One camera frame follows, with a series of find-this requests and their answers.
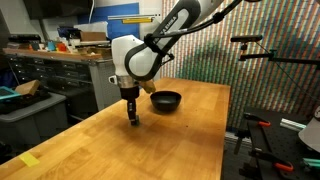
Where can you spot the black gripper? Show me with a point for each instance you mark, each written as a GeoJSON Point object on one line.
{"type": "Point", "coordinates": [129, 93]}

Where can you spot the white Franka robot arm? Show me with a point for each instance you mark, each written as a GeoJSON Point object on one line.
{"type": "Point", "coordinates": [121, 55]}

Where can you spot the black bowl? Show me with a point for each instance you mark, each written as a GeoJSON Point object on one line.
{"type": "Point", "coordinates": [165, 101]}

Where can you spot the brown cardboard box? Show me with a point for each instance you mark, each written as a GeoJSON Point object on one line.
{"type": "Point", "coordinates": [93, 36]}

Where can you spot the grey drawer cabinet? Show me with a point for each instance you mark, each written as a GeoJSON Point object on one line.
{"type": "Point", "coordinates": [53, 75]}

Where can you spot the yellow spirit level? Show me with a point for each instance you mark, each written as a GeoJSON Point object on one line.
{"type": "Point", "coordinates": [136, 20]}

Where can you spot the blue board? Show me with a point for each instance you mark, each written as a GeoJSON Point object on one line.
{"type": "Point", "coordinates": [120, 20]}

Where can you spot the grey plastic storage bin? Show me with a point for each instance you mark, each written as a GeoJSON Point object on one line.
{"type": "Point", "coordinates": [31, 116]}

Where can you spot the wooden workbench top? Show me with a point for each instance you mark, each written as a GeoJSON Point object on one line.
{"type": "Point", "coordinates": [50, 55]}

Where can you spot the small tan cardboard box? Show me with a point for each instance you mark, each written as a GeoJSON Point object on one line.
{"type": "Point", "coordinates": [27, 87]}

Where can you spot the yellow sticky note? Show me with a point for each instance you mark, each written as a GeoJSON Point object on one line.
{"type": "Point", "coordinates": [29, 159]}

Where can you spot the teal tray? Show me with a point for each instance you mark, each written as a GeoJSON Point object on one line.
{"type": "Point", "coordinates": [8, 93]}

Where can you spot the black monitor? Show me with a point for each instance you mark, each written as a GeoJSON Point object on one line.
{"type": "Point", "coordinates": [58, 8]}

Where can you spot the black perforated breadboard plate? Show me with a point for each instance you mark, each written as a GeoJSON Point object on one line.
{"type": "Point", "coordinates": [286, 146]}

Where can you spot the short silver metal bar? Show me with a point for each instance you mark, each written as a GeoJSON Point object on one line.
{"type": "Point", "coordinates": [292, 124]}

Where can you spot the white round lamp shade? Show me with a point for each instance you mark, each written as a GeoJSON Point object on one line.
{"type": "Point", "coordinates": [311, 133]}

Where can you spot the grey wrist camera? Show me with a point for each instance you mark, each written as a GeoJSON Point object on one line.
{"type": "Point", "coordinates": [113, 80]}

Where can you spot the silver aluminium extrusion rail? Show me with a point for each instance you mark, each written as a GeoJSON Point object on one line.
{"type": "Point", "coordinates": [237, 137]}

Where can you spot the black camera on stand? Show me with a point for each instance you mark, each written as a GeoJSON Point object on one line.
{"type": "Point", "coordinates": [246, 38]}

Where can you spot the black camera stand boom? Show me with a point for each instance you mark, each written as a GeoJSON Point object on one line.
{"type": "Point", "coordinates": [283, 59]}

